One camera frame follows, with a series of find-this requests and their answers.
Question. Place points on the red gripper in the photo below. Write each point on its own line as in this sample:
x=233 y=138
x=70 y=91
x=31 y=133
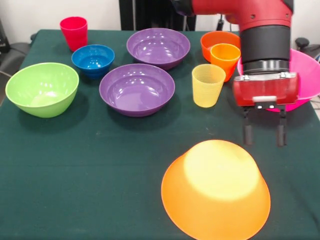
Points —
x=265 y=90

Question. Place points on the large orange plastic bowl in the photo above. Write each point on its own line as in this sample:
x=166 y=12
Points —
x=215 y=200

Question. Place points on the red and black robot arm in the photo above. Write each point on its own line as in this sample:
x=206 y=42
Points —
x=265 y=42

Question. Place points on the large pink plastic bowl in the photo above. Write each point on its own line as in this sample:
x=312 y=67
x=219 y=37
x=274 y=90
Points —
x=307 y=75

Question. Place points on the yellow plastic cup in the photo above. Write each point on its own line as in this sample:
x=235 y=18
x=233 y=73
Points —
x=207 y=87

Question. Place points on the orange plastic cup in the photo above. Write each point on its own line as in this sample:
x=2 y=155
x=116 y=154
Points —
x=225 y=60

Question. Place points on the small red-orange plastic bowl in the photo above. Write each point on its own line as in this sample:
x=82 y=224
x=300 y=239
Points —
x=207 y=47

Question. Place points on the purple plastic bowl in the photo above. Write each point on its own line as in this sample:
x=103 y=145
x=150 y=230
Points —
x=137 y=90
x=158 y=47

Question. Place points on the dark green tablecloth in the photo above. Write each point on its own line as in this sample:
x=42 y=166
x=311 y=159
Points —
x=100 y=162

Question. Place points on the blue plastic bowl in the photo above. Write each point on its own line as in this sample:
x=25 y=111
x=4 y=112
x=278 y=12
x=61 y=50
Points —
x=92 y=62

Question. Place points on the red plastic cup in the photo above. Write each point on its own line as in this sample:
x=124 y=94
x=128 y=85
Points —
x=73 y=35

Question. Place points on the light green plastic bowl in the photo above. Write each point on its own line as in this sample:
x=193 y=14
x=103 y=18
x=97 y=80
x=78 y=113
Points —
x=42 y=87

